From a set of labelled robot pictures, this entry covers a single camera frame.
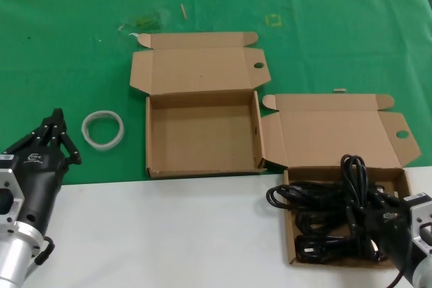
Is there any empty open cardboard box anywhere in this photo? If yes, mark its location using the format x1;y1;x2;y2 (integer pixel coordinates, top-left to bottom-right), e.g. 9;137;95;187
129;30;272;180

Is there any translucent tape roll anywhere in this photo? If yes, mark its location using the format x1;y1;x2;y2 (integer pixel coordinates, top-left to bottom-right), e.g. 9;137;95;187
82;110;125;150

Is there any black power cord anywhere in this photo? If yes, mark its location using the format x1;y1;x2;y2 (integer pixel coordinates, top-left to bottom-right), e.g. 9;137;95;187
294;232;389;264
265;154;402;235

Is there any green table cloth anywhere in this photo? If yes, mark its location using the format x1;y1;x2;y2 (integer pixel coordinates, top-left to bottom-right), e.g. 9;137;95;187
0;0;432;188

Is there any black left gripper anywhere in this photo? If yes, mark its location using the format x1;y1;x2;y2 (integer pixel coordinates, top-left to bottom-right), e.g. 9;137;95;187
0;108;83;235

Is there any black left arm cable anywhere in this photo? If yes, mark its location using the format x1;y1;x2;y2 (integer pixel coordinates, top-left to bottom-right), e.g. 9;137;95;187
33;235;55;265

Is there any clear plastic wrapper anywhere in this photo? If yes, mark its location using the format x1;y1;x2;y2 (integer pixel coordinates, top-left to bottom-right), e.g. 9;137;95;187
117;9;166;32

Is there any open cardboard box with cords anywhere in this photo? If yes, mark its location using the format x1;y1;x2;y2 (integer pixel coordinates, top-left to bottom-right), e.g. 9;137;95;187
261;93;423;266

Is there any plain black arm cable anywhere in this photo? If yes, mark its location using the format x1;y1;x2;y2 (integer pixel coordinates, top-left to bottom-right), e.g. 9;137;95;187
387;268;406;288

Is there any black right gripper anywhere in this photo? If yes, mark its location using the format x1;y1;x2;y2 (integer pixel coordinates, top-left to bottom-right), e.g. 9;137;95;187
346;190;425;277

